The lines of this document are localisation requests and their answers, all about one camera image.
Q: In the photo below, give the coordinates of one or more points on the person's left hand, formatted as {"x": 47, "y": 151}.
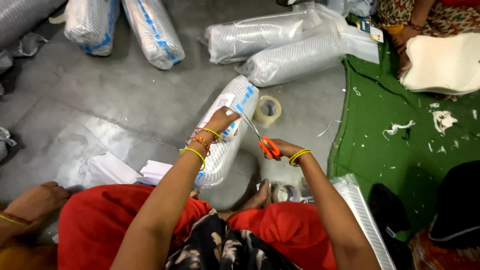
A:
{"x": 219, "y": 122}

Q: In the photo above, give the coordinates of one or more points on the person's right hand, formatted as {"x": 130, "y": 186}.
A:
{"x": 289, "y": 148}

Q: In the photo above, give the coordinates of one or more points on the white paper label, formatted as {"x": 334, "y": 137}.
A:
{"x": 219, "y": 104}

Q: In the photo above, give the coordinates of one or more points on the plastic roll blue print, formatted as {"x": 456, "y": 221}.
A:
{"x": 92, "y": 26}
{"x": 153, "y": 33}
{"x": 228, "y": 157}

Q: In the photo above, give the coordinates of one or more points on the pair of yellow bangles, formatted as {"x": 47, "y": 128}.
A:
{"x": 299, "y": 155}

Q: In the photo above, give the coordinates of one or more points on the thin yellow and red bangle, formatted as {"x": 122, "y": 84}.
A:
{"x": 212, "y": 132}

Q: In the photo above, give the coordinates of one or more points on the orange and red bangles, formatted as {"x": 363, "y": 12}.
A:
{"x": 200, "y": 141}

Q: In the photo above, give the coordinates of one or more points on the thin white strip scrap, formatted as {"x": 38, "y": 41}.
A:
{"x": 326, "y": 128}

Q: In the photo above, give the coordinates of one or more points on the clear packing tape roll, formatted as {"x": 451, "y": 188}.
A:
{"x": 262, "y": 116}
{"x": 282, "y": 193}

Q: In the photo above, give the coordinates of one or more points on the person's bare foot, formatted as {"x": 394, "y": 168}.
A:
{"x": 258, "y": 197}

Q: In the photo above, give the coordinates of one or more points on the stack of white paper labels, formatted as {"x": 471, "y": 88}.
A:
{"x": 154, "y": 172}

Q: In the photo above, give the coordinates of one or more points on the clear plastic wrapped white roll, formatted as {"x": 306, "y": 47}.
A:
{"x": 255, "y": 35}
{"x": 365, "y": 221}
{"x": 296, "y": 58}

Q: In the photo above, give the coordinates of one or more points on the green floor mat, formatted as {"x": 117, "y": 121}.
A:
{"x": 393, "y": 161}

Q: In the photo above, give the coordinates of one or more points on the long white foam scrap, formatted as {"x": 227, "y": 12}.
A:
{"x": 397, "y": 127}

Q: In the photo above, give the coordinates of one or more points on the white folded paper sheet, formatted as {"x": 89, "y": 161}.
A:
{"x": 110, "y": 170}

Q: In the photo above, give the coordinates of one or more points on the person's black floral top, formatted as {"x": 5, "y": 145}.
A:
{"x": 221, "y": 247}

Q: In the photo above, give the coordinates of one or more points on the printed card tags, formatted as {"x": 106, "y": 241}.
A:
{"x": 369, "y": 30}

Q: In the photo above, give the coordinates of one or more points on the crumpled white foam scrap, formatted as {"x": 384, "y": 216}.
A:
{"x": 443, "y": 120}

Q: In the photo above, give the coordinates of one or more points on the person's red trousers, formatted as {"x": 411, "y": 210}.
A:
{"x": 101, "y": 228}

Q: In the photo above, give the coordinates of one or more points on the stack of cream foam sheets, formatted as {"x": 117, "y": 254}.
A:
{"x": 444, "y": 63}

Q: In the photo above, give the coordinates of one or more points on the large black bag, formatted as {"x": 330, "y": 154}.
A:
{"x": 457, "y": 204}

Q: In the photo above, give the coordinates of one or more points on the red patterned cloth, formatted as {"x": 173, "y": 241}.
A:
{"x": 442, "y": 255}

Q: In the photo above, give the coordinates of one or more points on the crumpled clear plastic wrap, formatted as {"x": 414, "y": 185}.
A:
{"x": 22, "y": 47}
{"x": 5, "y": 144}

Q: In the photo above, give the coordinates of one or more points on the grey plastic wrapped roll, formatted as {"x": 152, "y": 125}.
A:
{"x": 22, "y": 17}

